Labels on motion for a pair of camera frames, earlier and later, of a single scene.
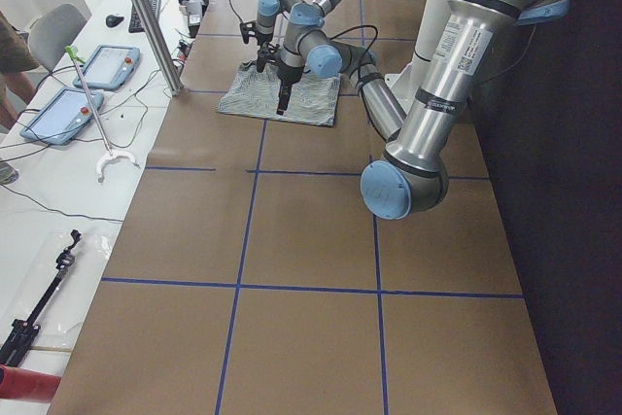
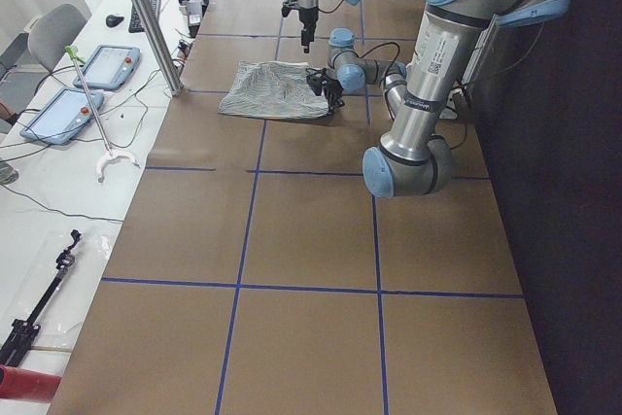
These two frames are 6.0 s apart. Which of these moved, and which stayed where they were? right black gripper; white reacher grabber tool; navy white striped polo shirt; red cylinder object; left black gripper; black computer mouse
Moved: left black gripper; right black gripper
Stayed: black computer mouse; navy white striped polo shirt; red cylinder object; white reacher grabber tool
